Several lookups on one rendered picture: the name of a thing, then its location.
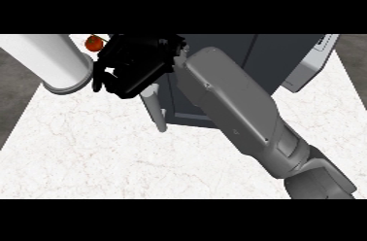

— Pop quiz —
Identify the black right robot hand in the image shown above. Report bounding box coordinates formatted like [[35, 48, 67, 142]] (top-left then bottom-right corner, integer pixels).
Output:
[[91, 34, 188, 100]]

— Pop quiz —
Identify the red tomato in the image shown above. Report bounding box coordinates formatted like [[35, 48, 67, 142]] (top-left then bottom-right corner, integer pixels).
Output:
[[82, 34, 105, 52]]

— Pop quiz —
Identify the large white cylinder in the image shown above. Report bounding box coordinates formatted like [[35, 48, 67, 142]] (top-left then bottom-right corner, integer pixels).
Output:
[[0, 34, 95, 96]]

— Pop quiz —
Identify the pale grey door handle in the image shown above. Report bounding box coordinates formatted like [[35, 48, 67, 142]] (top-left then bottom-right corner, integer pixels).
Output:
[[138, 83, 169, 133]]

